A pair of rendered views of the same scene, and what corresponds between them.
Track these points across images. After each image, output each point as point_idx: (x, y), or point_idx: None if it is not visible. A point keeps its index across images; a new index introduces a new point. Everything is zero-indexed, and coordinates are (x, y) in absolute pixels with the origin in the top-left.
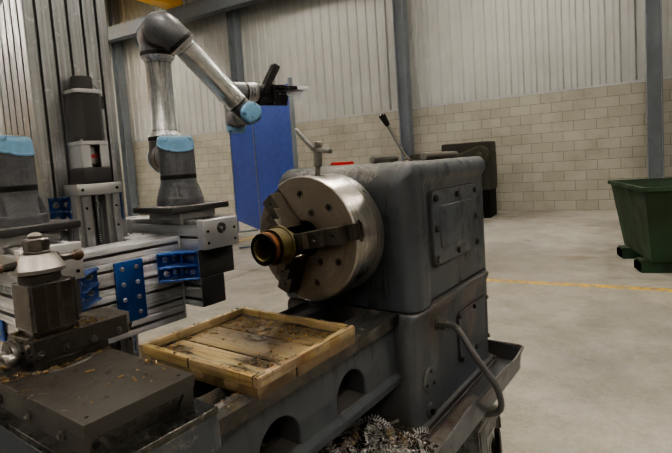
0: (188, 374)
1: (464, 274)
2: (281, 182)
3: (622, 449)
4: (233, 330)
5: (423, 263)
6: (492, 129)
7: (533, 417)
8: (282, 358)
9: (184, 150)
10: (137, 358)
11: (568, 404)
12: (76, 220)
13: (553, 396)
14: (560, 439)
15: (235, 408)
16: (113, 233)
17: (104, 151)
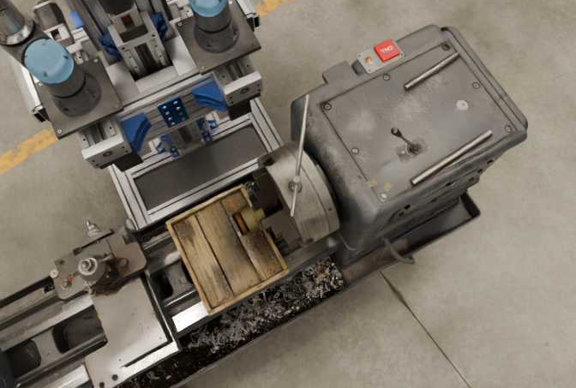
0: (165, 339)
1: (439, 197)
2: (291, 108)
3: (553, 231)
4: (225, 217)
5: (369, 238)
6: None
7: (522, 165)
8: (235, 283)
9: (213, 15)
10: (148, 301)
11: (565, 165)
12: (119, 109)
13: (563, 149)
14: (519, 199)
15: (198, 318)
16: (158, 57)
17: (135, 15)
